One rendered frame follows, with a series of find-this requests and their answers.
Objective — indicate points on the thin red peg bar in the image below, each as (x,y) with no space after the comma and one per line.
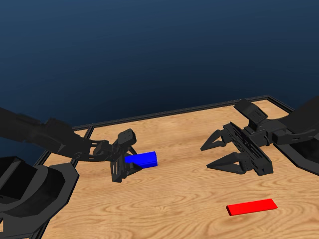
(251,207)

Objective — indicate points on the black table frame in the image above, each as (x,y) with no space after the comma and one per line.
(174,111)

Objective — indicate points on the blue hollow socket block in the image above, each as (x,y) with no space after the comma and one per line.
(147,159)

